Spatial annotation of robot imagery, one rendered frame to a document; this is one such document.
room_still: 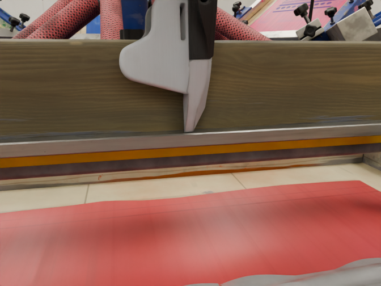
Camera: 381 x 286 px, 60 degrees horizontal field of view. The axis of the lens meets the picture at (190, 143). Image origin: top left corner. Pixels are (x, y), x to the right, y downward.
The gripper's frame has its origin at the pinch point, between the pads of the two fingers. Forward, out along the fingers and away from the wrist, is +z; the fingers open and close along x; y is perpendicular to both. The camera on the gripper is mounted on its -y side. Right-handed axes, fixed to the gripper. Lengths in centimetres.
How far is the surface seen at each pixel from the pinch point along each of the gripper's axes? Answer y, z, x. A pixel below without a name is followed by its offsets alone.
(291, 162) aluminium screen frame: -14.9, 9.1, -10.1
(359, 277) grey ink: -8.7, 9.4, 10.2
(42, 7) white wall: 86, -51, -408
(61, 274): 10.0, 9.8, 5.3
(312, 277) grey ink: -5.7, 9.3, 9.7
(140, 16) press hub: -2, -14, -76
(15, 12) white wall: 115, -46, -408
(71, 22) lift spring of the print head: 16, -11, -61
